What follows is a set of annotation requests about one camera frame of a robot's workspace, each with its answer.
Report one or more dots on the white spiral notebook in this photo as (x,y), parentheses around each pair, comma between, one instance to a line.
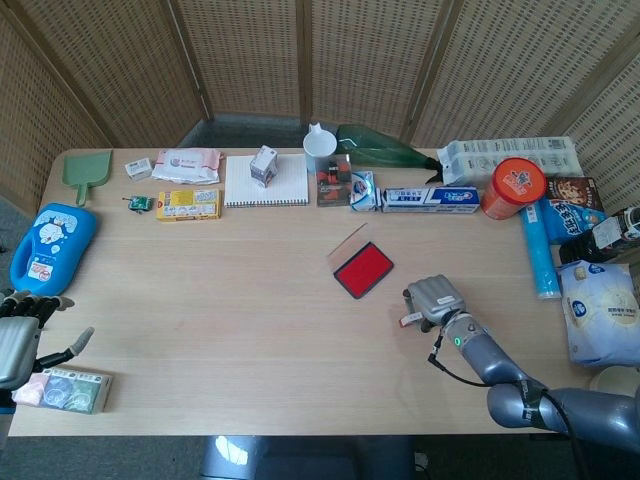
(287,185)

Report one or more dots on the pink white wet wipes pack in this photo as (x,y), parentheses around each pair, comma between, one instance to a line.
(187,165)

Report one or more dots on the blue white soap box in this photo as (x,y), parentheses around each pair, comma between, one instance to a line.
(364,191)

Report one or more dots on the brown cookie box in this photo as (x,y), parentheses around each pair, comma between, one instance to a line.
(575,190)

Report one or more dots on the blue white tissue pack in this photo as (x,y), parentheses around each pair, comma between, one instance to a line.
(602,315)

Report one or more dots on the dark sauce bottle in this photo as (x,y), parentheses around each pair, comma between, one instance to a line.
(595,242)

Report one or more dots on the red ink pad case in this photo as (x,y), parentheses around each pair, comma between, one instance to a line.
(362,270)

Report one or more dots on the white light-blue cup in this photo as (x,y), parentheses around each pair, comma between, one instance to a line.
(320,147)

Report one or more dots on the green plastic dustpan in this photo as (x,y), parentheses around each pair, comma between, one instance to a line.
(87,170)

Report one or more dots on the blue cartoon case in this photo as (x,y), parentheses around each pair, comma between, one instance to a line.
(52,245)

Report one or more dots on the white and red stamp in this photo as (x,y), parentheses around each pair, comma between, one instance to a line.
(411,318)

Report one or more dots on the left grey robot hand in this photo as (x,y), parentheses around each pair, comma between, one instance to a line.
(17,350)

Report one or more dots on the pink cloth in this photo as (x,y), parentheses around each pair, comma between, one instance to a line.
(29,392)

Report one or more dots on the blue white toothpaste box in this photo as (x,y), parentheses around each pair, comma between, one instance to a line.
(430,200)

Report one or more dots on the yellow flat box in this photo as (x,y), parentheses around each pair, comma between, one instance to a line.
(189,205)

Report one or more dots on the small white box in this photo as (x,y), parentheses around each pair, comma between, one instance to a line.
(138,168)

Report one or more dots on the white plastic wrapped package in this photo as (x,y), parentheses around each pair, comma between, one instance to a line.
(510,150)

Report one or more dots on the orange canister with red lid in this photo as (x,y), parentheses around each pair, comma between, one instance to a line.
(512,187)

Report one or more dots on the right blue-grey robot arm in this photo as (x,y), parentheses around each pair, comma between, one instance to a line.
(525,385)

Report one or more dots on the blue snack bag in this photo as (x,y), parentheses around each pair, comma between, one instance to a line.
(570,222)

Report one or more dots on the blue cylindrical tube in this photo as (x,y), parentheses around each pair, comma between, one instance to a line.
(541,255)

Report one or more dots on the wooden woven folding screen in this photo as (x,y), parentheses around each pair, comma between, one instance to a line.
(250,55)

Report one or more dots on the green plastic bottle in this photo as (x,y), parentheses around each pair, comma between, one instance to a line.
(385,150)

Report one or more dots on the beige bowl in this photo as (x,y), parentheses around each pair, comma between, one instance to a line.
(617,380)

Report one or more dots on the clear box red items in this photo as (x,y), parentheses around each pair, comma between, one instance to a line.
(334,182)

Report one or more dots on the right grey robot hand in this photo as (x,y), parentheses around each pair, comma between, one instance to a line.
(435,300)

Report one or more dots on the small purple white carton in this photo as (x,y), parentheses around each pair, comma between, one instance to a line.
(263,167)

